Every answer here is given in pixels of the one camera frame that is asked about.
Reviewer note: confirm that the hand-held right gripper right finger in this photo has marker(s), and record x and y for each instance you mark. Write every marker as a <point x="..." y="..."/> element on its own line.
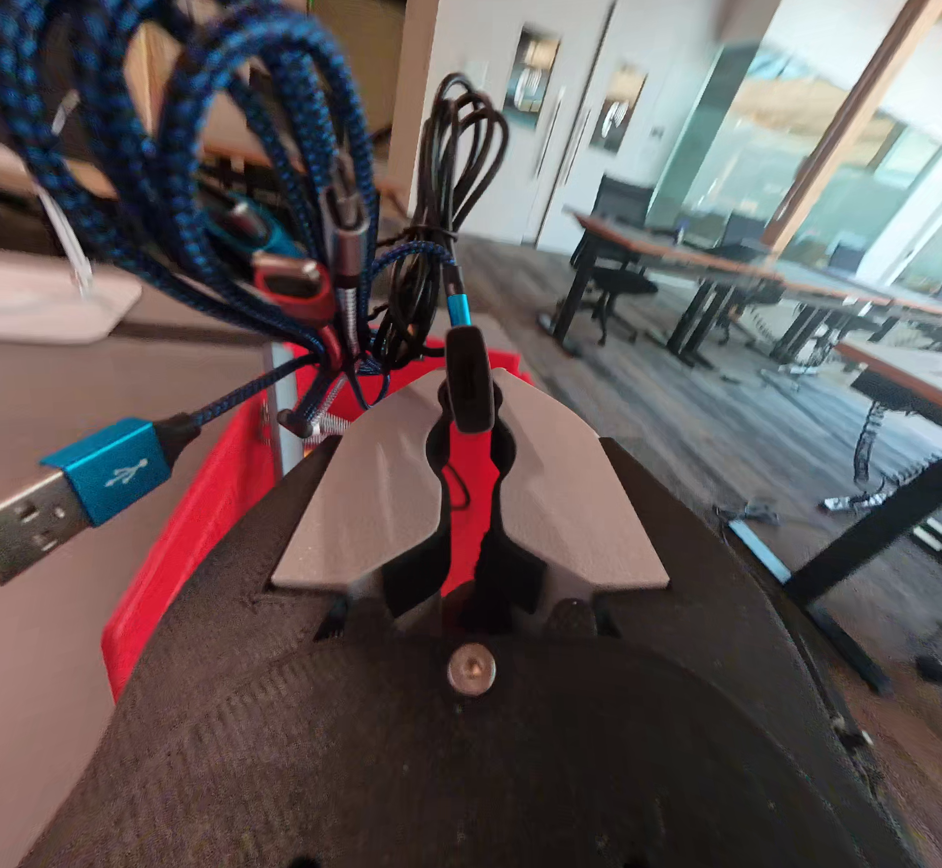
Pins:
<point x="567" y="515"/>

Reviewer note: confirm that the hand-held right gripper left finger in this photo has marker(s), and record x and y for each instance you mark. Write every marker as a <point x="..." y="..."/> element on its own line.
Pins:
<point x="368" y="507"/>

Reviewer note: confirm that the red plastic storage bin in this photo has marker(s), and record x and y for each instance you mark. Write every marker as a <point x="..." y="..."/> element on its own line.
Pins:
<point x="184" y="537"/>

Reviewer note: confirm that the black office chair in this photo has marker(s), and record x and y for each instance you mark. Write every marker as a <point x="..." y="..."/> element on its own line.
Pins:
<point x="740" y="232"/>
<point x="618" y="279"/>

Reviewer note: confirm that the wooden top office desk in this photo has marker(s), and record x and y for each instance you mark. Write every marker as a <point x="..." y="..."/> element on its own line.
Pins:
<point x="898" y="368"/>
<point x="846" y="290"/>
<point x="662" y="248"/>

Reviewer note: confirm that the white door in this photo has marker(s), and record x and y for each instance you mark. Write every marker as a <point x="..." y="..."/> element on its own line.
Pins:
<point x="581" y="213"/>

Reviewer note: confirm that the dark door window panel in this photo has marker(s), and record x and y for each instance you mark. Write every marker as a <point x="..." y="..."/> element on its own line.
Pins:
<point x="533" y="77"/>
<point x="620" y="109"/>

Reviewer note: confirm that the wooden support post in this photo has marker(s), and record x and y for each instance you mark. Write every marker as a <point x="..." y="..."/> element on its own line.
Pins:
<point x="846" y="125"/>

